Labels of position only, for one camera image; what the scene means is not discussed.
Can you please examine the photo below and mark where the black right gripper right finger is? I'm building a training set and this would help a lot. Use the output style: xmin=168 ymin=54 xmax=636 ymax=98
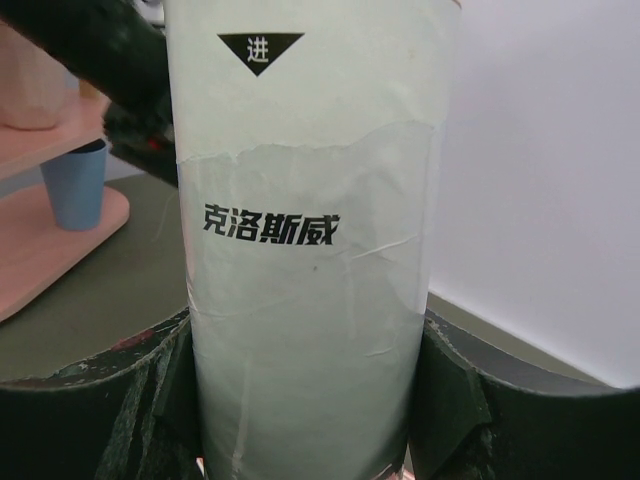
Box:
xmin=409 ymin=311 xmax=639 ymax=479

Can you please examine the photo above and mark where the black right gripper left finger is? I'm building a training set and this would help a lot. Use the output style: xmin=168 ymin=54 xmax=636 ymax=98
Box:
xmin=1 ymin=310 xmax=204 ymax=479

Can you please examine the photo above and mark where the white shuttlecock tube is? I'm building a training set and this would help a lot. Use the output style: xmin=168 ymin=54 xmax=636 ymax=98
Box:
xmin=164 ymin=1 xmax=462 ymax=479

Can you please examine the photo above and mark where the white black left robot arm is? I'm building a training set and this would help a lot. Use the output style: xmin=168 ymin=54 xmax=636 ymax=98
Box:
xmin=1 ymin=0 xmax=178 ymax=186

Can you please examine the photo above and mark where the blue plastic cup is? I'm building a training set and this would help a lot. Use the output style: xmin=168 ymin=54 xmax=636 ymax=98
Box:
xmin=40 ymin=139 xmax=107 ymax=231

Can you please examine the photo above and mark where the pink tiered shelf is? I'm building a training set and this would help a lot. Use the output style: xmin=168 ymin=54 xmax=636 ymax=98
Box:
xmin=1 ymin=25 xmax=129 ymax=320

